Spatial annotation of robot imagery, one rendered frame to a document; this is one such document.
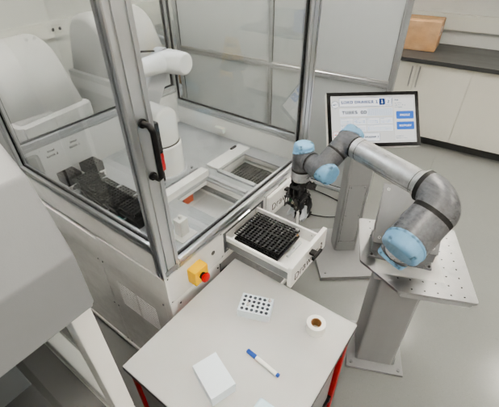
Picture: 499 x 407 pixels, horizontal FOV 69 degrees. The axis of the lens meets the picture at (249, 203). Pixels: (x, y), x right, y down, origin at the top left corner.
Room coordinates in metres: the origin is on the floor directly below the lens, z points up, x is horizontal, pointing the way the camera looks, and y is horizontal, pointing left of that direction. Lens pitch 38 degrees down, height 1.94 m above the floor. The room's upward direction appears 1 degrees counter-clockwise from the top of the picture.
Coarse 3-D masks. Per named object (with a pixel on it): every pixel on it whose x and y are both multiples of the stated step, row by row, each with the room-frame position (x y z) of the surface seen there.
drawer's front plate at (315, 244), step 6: (324, 228) 1.14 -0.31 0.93; (318, 234) 1.10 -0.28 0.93; (324, 234) 1.12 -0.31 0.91; (312, 240) 1.07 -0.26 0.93; (318, 240) 1.08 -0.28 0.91; (324, 240) 1.13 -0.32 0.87; (306, 246) 1.03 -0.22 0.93; (312, 246) 1.04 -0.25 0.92; (318, 246) 1.09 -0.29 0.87; (306, 252) 1.00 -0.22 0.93; (300, 258) 0.96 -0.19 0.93; (306, 258) 1.00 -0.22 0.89; (294, 264) 0.94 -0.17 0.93; (300, 264) 0.97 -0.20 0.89; (306, 264) 1.01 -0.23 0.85; (288, 270) 0.92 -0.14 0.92; (294, 270) 0.93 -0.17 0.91; (288, 276) 0.92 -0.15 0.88; (294, 276) 0.93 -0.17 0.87; (288, 282) 0.92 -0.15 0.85; (294, 282) 0.93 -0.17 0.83
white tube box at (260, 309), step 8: (248, 296) 0.89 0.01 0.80; (256, 296) 0.89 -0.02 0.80; (240, 304) 0.85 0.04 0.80; (256, 304) 0.85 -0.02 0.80; (264, 304) 0.86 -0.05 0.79; (272, 304) 0.85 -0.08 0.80; (240, 312) 0.83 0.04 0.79; (248, 312) 0.82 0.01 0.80; (256, 312) 0.83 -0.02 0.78; (264, 312) 0.82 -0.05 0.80; (256, 320) 0.81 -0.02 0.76; (264, 320) 0.80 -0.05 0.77
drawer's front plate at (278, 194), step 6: (288, 180) 1.50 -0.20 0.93; (282, 186) 1.45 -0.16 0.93; (288, 186) 1.49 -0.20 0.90; (276, 192) 1.40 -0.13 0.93; (282, 192) 1.44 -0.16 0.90; (270, 198) 1.36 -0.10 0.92; (276, 198) 1.40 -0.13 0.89; (282, 198) 1.45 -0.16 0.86; (270, 204) 1.36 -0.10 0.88; (276, 204) 1.40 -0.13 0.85; (270, 210) 1.36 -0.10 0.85
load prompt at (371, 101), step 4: (340, 100) 1.94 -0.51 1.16; (344, 100) 1.94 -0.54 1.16; (348, 100) 1.94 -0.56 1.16; (352, 100) 1.94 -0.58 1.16; (356, 100) 1.94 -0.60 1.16; (360, 100) 1.95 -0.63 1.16; (364, 100) 1.95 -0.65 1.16; (368, 100) 1.95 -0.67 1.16; (372, 100) 1.95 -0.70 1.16; (376, 100) 1.95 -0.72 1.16; (380, 100) 1.95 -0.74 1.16; (384, 100) 1.95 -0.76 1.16; (388, 100) 1.95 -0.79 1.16; (340, 104) 1.93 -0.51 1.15; (344, 104) 1.93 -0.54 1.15; (348, 104) 1.93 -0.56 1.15; (352, 104) 1.93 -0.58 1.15; (356, 104) 1.93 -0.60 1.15; (360, 104) 1.93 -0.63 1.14; (364, 104) 1.93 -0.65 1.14; (368, 104) 1.93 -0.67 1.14; (372, 104) 1.93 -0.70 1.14; (376, 104) 1.93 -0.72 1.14; (380, 104) 1.93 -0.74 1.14; (384, 104) 1.93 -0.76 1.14; (388, 104) 1.93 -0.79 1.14
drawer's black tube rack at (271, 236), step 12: (252, 216) 1.25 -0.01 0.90; (240, 228) 1.18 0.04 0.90; (252, 228) 1.18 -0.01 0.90; (264, 228) 1.18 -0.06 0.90; (276, 228) 1.17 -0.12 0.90; (288, 228) 1.17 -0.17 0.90; (240, 240) 1.13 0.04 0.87; (252, 240) 1.10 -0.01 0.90; (264, 240) 1.10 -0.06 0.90; (276, 240) 1.10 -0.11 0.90; (288, 240) 1.13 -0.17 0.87; (264, 252) 1.06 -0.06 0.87
